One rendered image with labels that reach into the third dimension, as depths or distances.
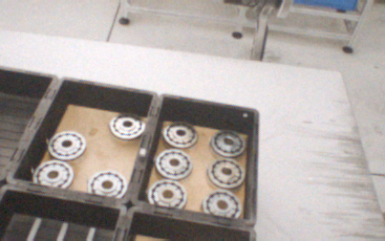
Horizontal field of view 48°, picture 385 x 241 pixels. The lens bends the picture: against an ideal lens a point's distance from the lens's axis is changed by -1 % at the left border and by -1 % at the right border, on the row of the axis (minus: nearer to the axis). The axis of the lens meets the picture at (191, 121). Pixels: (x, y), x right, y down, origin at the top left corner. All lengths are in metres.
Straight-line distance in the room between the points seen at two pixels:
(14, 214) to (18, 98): 0.43
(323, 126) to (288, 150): 0.20
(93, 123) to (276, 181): 0.60
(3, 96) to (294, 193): 0.96
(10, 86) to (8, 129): 0.15
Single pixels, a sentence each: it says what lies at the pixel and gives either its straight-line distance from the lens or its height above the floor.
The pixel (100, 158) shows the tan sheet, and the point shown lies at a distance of 1.25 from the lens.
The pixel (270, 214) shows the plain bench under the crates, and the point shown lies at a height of 0.70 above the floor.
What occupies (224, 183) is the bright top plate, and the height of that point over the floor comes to 0.86.
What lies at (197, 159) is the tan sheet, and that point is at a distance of 1.26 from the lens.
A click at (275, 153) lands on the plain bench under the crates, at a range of 1.52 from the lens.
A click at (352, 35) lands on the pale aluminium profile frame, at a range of 3.38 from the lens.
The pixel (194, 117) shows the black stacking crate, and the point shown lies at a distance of 1.33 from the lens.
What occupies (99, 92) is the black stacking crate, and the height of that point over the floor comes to 0.90.
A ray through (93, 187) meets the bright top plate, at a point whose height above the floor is 0.86.
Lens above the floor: 1.80
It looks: 45 degrees down
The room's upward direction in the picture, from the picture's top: 9 degrees clockwise
